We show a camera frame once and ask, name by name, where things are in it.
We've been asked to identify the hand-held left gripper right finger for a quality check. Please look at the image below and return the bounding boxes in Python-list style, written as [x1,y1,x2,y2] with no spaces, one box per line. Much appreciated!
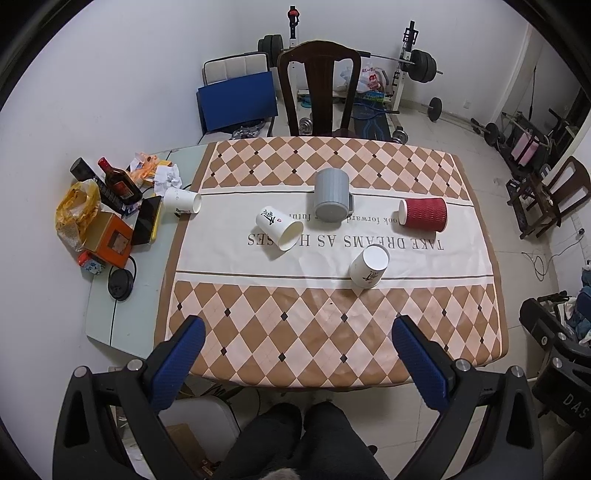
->
[392,315,542,480]

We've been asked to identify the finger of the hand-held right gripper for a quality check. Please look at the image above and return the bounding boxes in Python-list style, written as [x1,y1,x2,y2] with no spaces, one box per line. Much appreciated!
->
[519,298,581,355]

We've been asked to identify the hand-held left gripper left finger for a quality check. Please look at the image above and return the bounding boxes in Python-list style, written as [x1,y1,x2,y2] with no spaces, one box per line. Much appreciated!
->
[60,315,207,480]

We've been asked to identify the white printed paper cup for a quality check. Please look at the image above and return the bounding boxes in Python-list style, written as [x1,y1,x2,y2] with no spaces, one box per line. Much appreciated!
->
[256,206,305,253]
[349,244,391,289]

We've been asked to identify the red ribbed paper cup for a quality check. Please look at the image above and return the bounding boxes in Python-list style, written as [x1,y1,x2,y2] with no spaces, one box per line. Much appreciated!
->
[398,198,449,232]

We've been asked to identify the blue clothing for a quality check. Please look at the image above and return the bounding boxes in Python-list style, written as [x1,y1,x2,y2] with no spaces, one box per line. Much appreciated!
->
[571,267,591,348]

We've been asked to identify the cardboard box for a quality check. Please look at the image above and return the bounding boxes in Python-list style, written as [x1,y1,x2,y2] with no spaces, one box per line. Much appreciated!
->
[163,423,207,468]

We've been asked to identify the black round charger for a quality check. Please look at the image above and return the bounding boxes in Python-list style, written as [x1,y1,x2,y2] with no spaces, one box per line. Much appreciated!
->
[107,254,140,304]

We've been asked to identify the brown checkered tablecloth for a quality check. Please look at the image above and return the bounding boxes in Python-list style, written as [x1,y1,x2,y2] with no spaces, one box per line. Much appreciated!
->
[154,136,511,391]

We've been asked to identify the person's right leg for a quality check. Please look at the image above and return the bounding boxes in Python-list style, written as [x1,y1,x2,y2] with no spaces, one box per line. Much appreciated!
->
[301,401,389,480]

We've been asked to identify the person's leg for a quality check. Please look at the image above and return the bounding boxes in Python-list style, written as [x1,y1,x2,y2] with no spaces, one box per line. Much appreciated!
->
[301,401,389,480]
[214,402,304,480]

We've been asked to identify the person's left leg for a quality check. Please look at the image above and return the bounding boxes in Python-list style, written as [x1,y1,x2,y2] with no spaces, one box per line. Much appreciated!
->
[214,402,304,480]

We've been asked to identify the small colourful packet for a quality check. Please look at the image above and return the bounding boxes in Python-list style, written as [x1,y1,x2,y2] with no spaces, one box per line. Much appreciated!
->
[77,251,105,277]

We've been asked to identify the orange box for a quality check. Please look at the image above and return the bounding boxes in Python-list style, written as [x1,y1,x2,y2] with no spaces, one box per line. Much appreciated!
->
[82,212,133,269]

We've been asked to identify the yellow book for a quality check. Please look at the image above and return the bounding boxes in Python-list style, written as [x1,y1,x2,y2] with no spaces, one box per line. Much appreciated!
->
[147,196,165,244]

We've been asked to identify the brown wooden chair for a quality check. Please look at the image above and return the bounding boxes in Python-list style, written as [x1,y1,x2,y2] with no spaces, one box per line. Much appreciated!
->
[519,155,591,240]

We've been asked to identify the black phone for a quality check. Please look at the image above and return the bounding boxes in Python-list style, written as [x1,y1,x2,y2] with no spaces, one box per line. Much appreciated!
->
[131,196,163,246]

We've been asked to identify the crumpled white paper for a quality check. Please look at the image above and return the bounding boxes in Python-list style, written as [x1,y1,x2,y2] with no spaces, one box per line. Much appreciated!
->
[153,165,184,195]

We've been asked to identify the yellow plastic bag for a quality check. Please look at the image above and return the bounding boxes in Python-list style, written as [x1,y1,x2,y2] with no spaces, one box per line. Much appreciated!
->
[55,180,102,253]

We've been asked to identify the amber liquor bottle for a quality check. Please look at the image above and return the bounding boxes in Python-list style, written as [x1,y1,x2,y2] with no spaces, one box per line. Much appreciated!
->
[97,156,143,204]

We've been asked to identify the grey ribbed mug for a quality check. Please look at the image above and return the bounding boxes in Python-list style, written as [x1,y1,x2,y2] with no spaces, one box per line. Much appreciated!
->
[314,168,356,222]

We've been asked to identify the orange snack packets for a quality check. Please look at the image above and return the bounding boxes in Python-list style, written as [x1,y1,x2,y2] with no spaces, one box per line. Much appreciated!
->
[129,151,179,186]

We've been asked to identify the black metal rack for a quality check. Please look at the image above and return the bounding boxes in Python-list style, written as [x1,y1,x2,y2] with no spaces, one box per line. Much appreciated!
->
[501,108,579,168]

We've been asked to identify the black long box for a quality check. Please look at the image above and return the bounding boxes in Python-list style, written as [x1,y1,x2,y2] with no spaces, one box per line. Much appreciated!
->
[69,157,126,214]

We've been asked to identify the black short barbell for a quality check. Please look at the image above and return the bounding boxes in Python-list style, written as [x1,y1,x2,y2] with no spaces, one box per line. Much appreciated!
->
[427,96,502,145]

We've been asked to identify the blue board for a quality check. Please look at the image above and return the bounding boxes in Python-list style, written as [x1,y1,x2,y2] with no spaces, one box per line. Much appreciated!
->
[197,71,280,135]

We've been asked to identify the black long barbell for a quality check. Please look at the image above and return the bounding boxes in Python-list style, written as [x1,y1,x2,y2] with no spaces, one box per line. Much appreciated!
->
[257,34,444,85]

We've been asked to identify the white weight rack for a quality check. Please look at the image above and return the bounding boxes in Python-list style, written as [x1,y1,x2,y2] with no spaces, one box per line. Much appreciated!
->
[286,6,422,115]

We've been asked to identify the red white plastic bag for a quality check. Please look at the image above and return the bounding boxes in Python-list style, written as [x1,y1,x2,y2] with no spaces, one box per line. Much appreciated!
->
[355,65,389,93]

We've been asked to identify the white padded chair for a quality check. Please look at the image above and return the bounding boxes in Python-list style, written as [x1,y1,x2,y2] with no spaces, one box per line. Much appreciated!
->
[203,52,270,87]

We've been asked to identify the dark wooden chair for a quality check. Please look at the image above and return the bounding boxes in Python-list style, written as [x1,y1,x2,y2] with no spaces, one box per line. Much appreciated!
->
[276,41,363,138]

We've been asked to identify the black floor cable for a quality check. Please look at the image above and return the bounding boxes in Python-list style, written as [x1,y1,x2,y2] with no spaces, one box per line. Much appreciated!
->
[521,251,560,282]

